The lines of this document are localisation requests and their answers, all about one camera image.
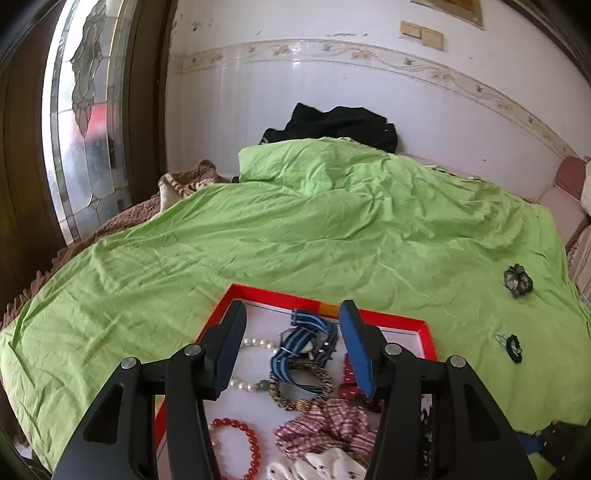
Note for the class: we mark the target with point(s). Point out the black flower hair clip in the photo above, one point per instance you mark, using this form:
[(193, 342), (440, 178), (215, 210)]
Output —
[(518, 279)]

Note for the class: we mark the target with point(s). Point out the white scrunchie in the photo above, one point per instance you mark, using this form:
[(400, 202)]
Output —
[(323, 466)]

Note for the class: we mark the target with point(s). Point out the black clothing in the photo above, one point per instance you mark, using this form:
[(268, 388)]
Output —
[(337, 122)]

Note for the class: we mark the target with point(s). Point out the pink plaid scrunchie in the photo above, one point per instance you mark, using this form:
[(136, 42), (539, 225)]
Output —
[(323, 427)]

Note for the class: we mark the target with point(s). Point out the framed wall picture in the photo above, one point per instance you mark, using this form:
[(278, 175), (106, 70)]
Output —
[(457, 7)]

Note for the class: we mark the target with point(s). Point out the brown knitted blanket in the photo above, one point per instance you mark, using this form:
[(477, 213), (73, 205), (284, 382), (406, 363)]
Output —
[(189, 177)]

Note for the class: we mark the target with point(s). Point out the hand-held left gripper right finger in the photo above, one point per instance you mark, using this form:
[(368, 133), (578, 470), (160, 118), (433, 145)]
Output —
[(358, 360)]

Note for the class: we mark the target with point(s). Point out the wooden door frame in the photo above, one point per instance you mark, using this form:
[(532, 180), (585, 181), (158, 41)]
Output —
[(23, 184)]

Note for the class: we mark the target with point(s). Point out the dark red dotted scrunchie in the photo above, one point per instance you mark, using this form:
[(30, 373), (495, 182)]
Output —
[(347, 378)]

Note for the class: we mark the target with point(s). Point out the red box with white inside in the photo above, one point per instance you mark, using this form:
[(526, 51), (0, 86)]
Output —
[(263, 323)]

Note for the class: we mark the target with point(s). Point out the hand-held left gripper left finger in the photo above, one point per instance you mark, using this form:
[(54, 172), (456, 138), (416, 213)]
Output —
[(226, 355)]

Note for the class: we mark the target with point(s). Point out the pink cushion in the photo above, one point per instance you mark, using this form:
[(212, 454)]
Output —
[(570, 177)]

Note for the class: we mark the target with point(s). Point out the green blanket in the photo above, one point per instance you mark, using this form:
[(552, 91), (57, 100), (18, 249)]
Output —
[(323, 230)]

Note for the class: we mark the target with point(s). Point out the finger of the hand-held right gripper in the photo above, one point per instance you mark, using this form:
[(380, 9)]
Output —
[(558, 436)]

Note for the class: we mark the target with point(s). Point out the white cloth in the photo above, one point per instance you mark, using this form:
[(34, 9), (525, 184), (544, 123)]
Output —
[(586, 189)]

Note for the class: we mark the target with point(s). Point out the small dark hair clip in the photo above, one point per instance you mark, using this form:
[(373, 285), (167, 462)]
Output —
[(513, 347)]

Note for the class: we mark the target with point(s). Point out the beige wall switch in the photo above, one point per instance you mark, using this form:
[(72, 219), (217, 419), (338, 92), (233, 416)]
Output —
[(411, 30), (434, 38)]

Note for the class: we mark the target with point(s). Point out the stained glass window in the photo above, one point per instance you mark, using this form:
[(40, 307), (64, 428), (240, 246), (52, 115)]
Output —
[(92, 138)]

